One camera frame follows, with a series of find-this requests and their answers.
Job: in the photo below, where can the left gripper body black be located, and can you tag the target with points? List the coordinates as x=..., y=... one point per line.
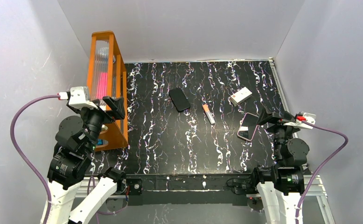
x=99, y=107

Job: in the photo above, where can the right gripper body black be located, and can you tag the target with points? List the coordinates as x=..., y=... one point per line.
x=278, y=121

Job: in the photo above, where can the phone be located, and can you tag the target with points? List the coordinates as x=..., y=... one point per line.
x=248, y=127

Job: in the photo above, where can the black phone case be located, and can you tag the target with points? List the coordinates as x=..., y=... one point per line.
x=179, y=99

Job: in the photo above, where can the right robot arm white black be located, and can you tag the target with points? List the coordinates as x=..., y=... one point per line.
x=281, y=185

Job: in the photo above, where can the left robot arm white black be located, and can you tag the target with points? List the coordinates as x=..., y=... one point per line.
x=76, y=139

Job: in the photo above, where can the pink box in rack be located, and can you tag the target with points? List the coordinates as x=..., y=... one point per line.
x=102, y=85

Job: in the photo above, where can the orange wooden rack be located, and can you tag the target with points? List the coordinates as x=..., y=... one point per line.
x=105, y=56

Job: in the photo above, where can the small white red box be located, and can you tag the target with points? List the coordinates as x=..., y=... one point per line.
x=240, y=96

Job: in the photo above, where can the orange capped white marker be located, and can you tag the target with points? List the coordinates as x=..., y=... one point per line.
x=208, y=114

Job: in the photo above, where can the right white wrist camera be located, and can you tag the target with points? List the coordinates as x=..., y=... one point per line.
x=303, y=121

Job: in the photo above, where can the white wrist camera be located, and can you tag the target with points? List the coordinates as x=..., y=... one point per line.
x=303, y=121
x=78, y=97

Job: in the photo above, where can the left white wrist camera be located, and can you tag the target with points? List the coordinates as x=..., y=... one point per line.
x=78, y=97

